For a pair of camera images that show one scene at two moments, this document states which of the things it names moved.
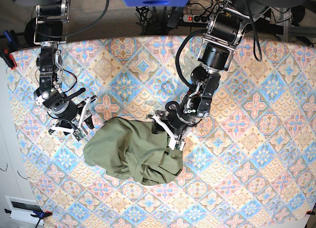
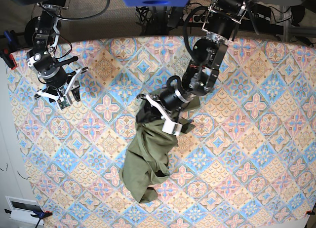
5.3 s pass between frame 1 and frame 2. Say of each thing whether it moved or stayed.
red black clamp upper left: stayed
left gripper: moved
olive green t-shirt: moved
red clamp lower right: stayed
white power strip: stayed
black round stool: stayed
